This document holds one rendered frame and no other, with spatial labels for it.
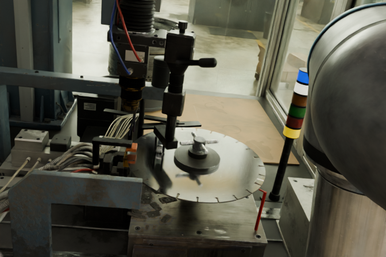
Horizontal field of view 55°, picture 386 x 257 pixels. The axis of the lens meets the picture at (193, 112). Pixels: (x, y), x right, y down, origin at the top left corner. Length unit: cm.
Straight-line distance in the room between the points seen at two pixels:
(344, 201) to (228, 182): 50
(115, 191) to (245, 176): 30
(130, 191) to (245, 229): 29
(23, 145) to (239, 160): 57
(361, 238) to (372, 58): 20
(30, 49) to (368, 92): 122
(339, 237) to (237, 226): 52
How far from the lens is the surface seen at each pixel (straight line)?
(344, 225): 38
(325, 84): 25
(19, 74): 110
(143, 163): 86
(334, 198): 37
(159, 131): 87
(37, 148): 109
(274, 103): 181
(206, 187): 81
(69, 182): 74
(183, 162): 86
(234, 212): 92
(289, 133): 105
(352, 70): 24
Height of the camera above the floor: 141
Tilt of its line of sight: 24 degrees down
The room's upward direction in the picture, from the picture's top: 8 degrees clockwise
